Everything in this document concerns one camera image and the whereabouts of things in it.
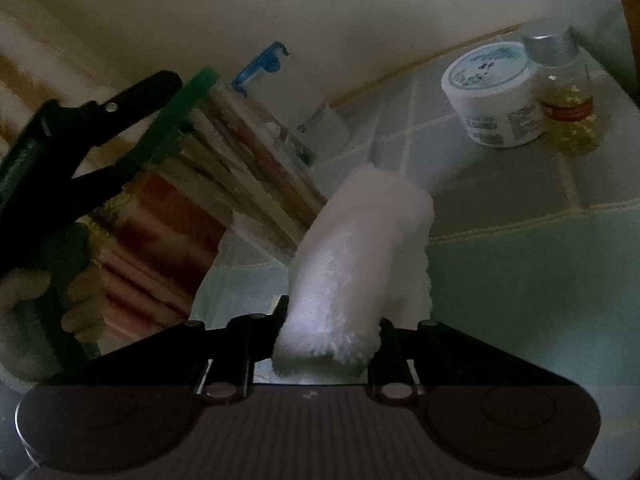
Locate white fluffy cloth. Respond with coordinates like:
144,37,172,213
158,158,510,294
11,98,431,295
271,164,435,382

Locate green lidded chopstick jar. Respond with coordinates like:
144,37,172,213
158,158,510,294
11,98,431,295
150,67,326,263

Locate blue lidded clear plastic container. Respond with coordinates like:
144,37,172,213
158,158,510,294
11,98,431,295
232,41,350,162

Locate white cream jar floral lid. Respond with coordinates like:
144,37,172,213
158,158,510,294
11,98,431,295
440,41,542,148

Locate glass bottle with silver cap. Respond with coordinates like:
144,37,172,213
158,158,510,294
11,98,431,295
521,20,601,156

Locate gloved hand holding gripper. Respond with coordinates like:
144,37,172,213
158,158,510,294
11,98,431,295
0,263,109,384

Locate beige patterned curtain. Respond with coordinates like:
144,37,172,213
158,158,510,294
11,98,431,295
1,11,224,352

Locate grey green checked tablecloth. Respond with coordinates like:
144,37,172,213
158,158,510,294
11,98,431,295
188,34,640,480

